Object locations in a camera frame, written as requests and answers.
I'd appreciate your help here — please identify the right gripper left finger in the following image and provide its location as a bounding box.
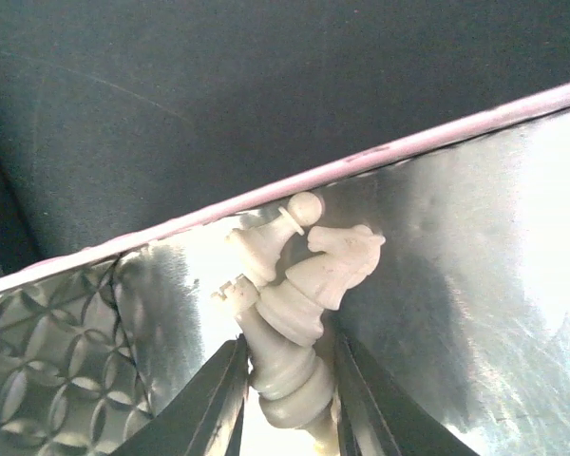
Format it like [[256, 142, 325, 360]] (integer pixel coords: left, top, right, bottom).
[[113, 337, 248, 456]]

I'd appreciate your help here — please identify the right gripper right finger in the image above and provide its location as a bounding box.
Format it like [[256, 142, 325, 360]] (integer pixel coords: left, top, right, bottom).
[[334, 332, 475, 456]]

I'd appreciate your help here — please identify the white rook piece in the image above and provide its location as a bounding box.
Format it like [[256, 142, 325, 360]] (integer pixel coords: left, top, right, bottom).
[[212, 275, 340, 455]]

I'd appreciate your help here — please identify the white knight piece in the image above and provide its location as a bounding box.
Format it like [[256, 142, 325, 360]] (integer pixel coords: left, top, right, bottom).
[[256, 224, 386, 347]]

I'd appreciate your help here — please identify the pink tin box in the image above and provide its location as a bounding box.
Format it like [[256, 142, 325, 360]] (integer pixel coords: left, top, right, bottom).
[[0, 83, 570, 455]]

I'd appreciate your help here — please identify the white pawn in tin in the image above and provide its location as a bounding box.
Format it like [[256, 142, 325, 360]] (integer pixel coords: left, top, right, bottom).
[[225, 192, 324, 288]]

